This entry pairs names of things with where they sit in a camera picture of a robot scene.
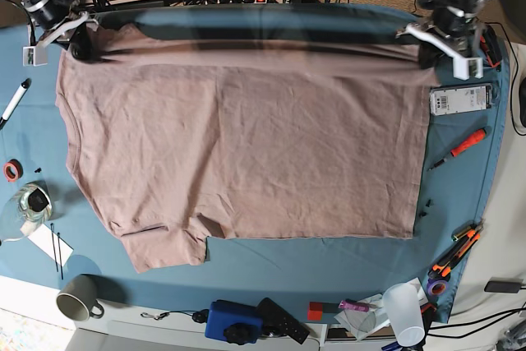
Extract black phone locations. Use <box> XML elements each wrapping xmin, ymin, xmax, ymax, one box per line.
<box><xmin>484</xmin><ymin>280</ymin><xmax>525</xmax><ymax>293</ymax></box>

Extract red tape roll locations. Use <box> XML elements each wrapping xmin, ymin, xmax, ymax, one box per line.
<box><xmin>2</xmin><ymin>159</ymin><xmax>23</xmax><ymax>182</ymax></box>

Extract white black marker pen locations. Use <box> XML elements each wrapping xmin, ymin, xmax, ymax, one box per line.
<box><xmin>0</xmin><ymin>78</ymin><xmax>32</xmax><ymax>129</ymax></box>

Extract red black block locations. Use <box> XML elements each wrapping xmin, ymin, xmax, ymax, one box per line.
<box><xmin>307</xmin><ymin>302</ymin><xmax>339</xmax><ymax>321</ymax></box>

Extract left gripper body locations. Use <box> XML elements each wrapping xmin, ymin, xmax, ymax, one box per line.
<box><xmin>395</xmin><ymin>18</ymin><xmax>485</xmax><ymax>58</ymax></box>

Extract purple tape roll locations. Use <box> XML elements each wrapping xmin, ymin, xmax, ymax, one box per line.
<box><xmin>427</xmin><ymin>279</ymin><xmax>448</xmax><ymax>296</ymax></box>

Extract black small screws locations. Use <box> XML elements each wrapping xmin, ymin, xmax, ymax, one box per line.
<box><xmin>418</xmin><ymin>199</ymin><xmax>434</xmax><ymax>219</ymax></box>

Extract orange black tool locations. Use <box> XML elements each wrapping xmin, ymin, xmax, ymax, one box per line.
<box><xmin>480</xmin><ymin>26</ymin><xmax>502</xmax><ymax>71</ymax></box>

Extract orange black utility knife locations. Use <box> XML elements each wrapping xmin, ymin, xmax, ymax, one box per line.
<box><xmin>428</xmin><ymin>229</ymin><xmax>481</xmax><ymax>280</ymax></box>

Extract blue table cloth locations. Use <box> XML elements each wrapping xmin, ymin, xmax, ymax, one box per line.
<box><xmin>1</xmin><ymin>4</ymin><xmax>516</xmax><ymax>320</ymax></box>

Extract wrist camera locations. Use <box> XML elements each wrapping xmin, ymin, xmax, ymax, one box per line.
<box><xmin>22</xmin><ymin>45</ymin><xmax>48</xmax><ymax>67</ymax></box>
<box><xmin>453</xmin><ymin>57</ymin><xmax>483</xmax><ymax>81</ymax></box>

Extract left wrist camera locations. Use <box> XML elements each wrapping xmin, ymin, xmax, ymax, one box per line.
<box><xmin>453</xmin><ymin>57</ymin><xmax>483</xmax><ymax>81</ymax></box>

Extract black lanyard clip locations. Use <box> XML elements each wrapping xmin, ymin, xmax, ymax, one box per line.
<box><xmin>140</xmin><ymin>308</ymin><xmax>210</xmax><ymax>324</ymax></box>

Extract black remote control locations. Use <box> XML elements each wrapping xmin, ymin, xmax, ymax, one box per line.
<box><xmin>256</xmin><ymin>298</ymin><xmax>310</xmax><ymax>344</ymax></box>

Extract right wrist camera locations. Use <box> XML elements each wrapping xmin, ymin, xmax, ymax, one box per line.
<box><xmin>22</xmin><ymin>45</ymin><xmax>48</xmax><ymax>67</ymax></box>

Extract grey ceramic mug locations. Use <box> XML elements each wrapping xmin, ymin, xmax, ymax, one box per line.
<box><xmin>56</xmin><ymin>275</ymin><xmax>104</xmax><ymax>322</ymax></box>

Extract frosted plastic cup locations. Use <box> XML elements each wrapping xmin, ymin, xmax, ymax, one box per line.
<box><xmin>382</xmin><ymin>283</ymin><xmax>425</xmax><ymax>348</ymax></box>

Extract clear tape roll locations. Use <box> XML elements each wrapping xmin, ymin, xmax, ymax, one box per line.
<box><xmin>12</xmin><ymin>182</ymin><xmax>53</xmax><ymax>223</ymax></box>

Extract blue box device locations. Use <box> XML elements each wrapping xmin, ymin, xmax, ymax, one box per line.
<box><xmin>205</xmin><ymin>300</ymin><xmax>263</xmax><ymax>345</ymax></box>

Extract purple small flashlight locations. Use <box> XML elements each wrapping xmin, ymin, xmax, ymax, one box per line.
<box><xmin>339</xmin><ymin>300</ymin><xmax>371</xmax><ymax>312</ymax></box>

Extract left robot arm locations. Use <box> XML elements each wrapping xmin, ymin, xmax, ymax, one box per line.
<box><xmin>396</xmin><ymin>0</ymin><xmax>502</xmax><ymax>81</ymax></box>

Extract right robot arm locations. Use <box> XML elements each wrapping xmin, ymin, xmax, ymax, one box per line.
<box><xmin>6</xmin><ymin>0</ymin><xmax>96</xmax><ymax>67</ymax></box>

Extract pink T-shirt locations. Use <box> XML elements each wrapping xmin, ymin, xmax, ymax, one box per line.
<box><xmin>56</xmin><ymin>25</ymin><xmax>438</xmax><ymax>272</ymax></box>

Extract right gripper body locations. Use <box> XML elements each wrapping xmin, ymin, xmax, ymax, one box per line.
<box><xmin>36</xmin><ymin>11</ymin><xmax>99</xmax><ymax>48</ymax></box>

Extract black zip tie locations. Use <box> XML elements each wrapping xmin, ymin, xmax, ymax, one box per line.
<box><xmin>56</xmin><ymin>233</ymin><xmax>64</xmax><ymax>280</ymax></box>
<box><xmin>49</xmin><ymin>223</ymin><xmax>59</xmax><ymax>272</ymax></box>

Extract orange handle screwdriver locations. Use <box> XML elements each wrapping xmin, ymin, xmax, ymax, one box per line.
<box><xmin>428</xmin><ymin>128</ymin><xmax>487</xmax><ymax>171</ymax></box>

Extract white paper card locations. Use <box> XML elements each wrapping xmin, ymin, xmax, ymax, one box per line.
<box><xmin>28</xmin><ymin>225</ymin><xmax>73</xmax><ymax>266</ymax></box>

